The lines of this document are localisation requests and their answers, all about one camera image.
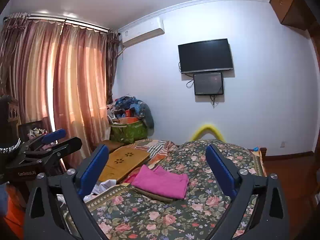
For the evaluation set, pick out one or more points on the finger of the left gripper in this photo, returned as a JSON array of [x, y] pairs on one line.
[[56, 152], [45, 139]]

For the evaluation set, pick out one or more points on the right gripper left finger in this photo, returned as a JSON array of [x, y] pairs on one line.
[[43, 219]]

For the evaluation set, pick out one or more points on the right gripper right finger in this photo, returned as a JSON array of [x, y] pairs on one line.
[[269, 219]]

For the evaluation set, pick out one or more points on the pink pants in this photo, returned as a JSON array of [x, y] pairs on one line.
[[161, 182]]

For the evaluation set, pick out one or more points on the orange sleeve forearm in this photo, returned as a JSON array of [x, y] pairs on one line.
[[12, 213]]

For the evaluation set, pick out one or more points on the wooden lap desk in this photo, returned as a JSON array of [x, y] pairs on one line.
[[121, 162]]

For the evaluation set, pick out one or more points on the pink striped curtain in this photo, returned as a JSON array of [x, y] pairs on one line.
[[62, 71]]

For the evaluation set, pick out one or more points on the green storage box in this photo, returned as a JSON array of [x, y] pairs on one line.
[[128, 133]]

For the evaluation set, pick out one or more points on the pile of blue clothes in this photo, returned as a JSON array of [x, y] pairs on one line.
[[136, 108]]

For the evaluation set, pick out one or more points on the floral bedspread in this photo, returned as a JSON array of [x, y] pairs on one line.
[[123, 213]]

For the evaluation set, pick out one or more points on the olive green folded pants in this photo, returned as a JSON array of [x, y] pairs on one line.
[[154, 196]]

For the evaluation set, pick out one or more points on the striped patchwork blanket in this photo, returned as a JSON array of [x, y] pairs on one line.
[[158, 149]]

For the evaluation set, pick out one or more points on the white air conditioner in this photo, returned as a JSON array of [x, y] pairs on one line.
[[139, 32]]

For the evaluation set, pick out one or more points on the wooden upper cabinet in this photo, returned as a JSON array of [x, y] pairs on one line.
[[293, 13]]

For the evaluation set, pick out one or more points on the white wall socket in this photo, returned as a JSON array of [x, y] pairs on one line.
[[283, 144]]

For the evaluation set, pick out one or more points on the yellow curved bed rail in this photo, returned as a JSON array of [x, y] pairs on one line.
[[207, 128]]

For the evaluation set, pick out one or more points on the small wall monitor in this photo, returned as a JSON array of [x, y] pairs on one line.
[[208, 83]]

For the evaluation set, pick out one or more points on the black wall television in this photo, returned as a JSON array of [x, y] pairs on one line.
[[205, 56]]

